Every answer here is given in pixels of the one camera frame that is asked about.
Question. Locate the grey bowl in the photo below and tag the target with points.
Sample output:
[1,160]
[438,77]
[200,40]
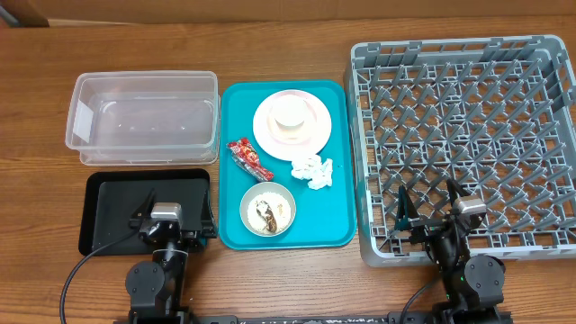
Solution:
[260,189]

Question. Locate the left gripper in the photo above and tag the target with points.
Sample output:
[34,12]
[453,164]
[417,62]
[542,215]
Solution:
[208,226]

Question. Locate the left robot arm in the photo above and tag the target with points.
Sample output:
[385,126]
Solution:
[156,286]

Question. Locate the large pink plate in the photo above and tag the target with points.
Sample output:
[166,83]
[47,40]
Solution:
[289,152]

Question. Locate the white tissue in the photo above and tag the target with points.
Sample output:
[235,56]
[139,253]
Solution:
[318,173]

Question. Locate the clear plastic bin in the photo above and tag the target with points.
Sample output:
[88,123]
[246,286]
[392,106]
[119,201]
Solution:
[145,118]

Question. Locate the white cup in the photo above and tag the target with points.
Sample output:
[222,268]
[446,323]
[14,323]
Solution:
[289,111]

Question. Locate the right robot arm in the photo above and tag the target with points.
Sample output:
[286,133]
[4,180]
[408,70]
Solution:
[473,284]

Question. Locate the rice and food scraps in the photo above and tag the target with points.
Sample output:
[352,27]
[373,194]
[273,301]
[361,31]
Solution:
[269,213]

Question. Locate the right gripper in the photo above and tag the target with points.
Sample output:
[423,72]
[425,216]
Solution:
[406,217]

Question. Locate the red snack wrapper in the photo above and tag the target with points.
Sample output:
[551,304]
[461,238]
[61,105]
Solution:
[246,157]

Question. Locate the teal serving tray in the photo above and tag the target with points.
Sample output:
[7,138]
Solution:
[324,218]

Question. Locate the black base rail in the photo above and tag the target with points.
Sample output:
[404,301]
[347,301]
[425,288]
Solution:
[315,319]

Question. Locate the grey dishwasher rack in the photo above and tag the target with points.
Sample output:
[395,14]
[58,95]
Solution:
[495,114]

